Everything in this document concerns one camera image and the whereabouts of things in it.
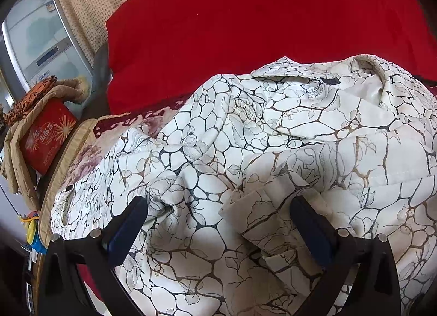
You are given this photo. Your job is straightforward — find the white black patterned coat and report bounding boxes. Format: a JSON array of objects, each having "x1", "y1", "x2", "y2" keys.
[{"x1": 50, "y1": 55, "x2": 436, "y2": 315}]

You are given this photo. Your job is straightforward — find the blue yellow plastic toy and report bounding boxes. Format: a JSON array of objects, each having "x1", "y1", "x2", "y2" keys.
[{"x1": 19, "y1": 210, "x2": 47, "y2": 255}]

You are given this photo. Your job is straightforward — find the beige garment on box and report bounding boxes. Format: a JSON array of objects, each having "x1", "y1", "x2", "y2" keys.
[{"x1": 1, "y1": 76, "x2": 90, "y2": 210}]

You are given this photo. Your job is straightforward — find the floral plush blanket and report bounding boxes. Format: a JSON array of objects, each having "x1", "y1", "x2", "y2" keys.
[{"x1": 37, "y1": 94, "x2": 190, "y2": 246}]

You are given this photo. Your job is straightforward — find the red gift box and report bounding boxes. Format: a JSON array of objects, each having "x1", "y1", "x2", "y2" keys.
[{"x1": 20, "y1": 98, "x2": 77, "y2": 175}]

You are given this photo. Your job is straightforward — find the orange black folded cloth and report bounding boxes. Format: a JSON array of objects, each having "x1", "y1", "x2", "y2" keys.
[{"x1": 4, "y1": 76, "x2": 58, "y2": 127}]

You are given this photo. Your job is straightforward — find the red sofa cover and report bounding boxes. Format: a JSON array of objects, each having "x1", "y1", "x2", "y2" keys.
[{"x1": 106, "y1": 0, "x2": 436, "y2": 114}]

